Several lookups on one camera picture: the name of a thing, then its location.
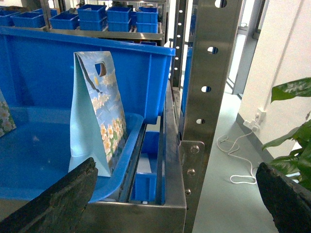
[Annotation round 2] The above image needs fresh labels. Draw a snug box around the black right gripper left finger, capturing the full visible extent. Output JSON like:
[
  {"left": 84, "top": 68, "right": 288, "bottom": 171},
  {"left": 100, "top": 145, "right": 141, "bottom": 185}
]
[{"left": 0, "top": 157, "right": 98, "bottom": 233}]

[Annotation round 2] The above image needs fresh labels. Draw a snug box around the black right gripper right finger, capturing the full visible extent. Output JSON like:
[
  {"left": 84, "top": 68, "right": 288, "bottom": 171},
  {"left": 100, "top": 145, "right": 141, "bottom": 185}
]
[{"left": 256, "top": 162, "right": 311, "bottom": 233}]

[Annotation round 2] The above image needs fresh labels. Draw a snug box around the flower gift bag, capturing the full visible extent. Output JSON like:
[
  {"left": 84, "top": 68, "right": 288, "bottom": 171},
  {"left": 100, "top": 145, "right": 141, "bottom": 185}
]
[
  {"left": 69, "top": 51, "right": 128, "bottom": 177},
  {"left": 0, "top": 92, "right": 16, "bottom": 137}
]

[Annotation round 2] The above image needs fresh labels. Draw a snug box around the green potted plant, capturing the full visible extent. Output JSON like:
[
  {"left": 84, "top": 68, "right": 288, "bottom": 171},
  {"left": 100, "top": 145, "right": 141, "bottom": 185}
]
[{"left": 262, "top": 77, "right": 311, "bottom": 190}]

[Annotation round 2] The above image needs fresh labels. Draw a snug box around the large blue plastic tray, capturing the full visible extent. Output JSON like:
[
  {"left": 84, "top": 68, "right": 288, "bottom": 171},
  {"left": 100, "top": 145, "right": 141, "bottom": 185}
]
[{"left": 0, "top": 106, "right": 145, "bottom": 204}]

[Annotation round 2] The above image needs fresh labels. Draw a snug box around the tall blue plastic bin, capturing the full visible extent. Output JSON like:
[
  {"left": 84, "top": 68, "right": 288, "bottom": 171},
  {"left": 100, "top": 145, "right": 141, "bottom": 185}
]
[{"left": 0, "top": 27, "right": 175, "bottom": 124}]

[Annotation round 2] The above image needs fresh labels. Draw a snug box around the blue bin on far shelf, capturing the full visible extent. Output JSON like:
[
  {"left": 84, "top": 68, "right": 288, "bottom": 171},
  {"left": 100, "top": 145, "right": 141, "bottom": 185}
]
[{"left": 77, "top": 4, "right": 106, "bottom": 21}]

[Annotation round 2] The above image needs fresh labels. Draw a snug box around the steel conveyor rack frame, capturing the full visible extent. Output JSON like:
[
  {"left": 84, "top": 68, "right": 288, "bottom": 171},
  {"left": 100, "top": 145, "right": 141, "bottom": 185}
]
[{"left": 77, "top": 85, "right": 186, "bottom": 233}]

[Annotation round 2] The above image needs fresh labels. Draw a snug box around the white wall socket plug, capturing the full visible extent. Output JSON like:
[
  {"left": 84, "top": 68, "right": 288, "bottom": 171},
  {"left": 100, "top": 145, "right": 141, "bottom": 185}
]
[{"left": 243, "top": 108, "right": 266, "bottom": 132}]

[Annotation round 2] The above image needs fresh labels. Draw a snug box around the steel perforated rack post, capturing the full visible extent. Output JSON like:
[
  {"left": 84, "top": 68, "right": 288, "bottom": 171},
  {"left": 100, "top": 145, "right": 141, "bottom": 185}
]
[{"left": 180, "top": 0, "right": 243, "bottom": 233}]

